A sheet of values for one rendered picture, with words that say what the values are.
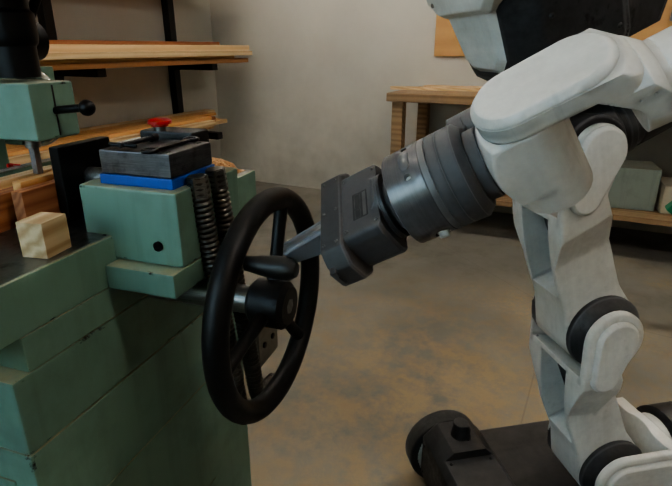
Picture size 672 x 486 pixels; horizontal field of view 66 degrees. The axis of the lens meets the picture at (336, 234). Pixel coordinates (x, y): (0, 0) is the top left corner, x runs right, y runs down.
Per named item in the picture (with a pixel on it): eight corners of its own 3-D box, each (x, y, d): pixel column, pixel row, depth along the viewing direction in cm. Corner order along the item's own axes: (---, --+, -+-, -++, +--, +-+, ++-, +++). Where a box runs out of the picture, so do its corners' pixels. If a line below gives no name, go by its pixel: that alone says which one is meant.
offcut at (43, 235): (48, 259, 54) (40, 223, 53) (22, 257, 55) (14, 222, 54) (72, 246, 58) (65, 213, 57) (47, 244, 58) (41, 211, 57)
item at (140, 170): (173, 190, 58) (167, 140, 56) (93, 182, 61) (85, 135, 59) (231, 166, 69) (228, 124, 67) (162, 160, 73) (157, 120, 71)
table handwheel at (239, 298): (341, 256, 82) (290, 446, 69) (230, 241, 88) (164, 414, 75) (289, 138, 58) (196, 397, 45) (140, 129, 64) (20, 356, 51)
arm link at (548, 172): (480, 255, 48) (609, 205, 43) (426, 185, 41) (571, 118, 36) (460, 172, 55) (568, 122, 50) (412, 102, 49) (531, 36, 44)
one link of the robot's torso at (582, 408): (595, 433, 126) (582, 261, 108) (659, 499, 107) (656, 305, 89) (537, 454, 124) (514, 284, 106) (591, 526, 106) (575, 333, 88)
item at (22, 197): (29, 232, 62) (21, 192, 61) (18, 231, 63) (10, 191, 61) (124, 197, 77) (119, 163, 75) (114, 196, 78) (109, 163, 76)
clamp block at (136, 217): (181, 270, 59) (173, 194, 56) (86, 256, 63) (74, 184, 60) (243, 229, 72) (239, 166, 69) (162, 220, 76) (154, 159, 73)
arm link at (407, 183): (367, 306, 51) (481, 264, 46) (307, 259, 45) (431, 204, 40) (361, 212, 59) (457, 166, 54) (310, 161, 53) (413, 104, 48)
